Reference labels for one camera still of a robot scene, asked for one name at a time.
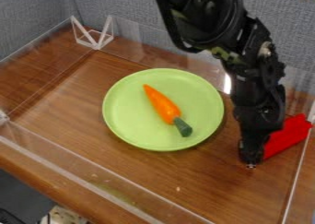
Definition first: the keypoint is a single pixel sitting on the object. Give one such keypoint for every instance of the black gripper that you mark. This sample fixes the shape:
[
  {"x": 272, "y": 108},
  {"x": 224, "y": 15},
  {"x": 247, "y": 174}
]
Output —
[{"x": 249, "y": 59}]

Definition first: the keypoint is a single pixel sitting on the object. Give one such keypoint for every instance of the red rectangular block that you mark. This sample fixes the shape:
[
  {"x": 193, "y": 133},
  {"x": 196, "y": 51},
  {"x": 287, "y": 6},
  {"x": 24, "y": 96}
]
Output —
[{"x": 288, "y": 136}]

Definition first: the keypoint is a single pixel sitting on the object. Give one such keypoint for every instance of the orange toy carrot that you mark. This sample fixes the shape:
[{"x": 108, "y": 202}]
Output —
[{"x": 168, "y": 110}]

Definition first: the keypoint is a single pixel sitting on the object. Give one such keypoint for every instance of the green plastic plate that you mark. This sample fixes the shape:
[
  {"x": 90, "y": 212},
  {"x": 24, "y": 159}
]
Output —
[{"x": 134, "y": 122}]

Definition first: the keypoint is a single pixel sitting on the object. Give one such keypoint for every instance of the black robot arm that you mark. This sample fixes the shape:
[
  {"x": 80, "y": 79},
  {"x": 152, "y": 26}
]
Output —
[{"x": 217, "y": 26}]

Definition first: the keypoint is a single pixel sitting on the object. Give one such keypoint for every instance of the clear acrylic enclosure wall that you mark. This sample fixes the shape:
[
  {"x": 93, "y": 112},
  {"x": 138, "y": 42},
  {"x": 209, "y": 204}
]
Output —
[{"x": 58, "y": 148}]

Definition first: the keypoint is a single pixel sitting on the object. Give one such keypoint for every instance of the clear acrylic corner bracket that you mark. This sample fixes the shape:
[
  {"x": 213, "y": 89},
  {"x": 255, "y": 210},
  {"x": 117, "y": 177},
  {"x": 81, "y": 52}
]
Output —
[{"x": 92, "y": 38}]

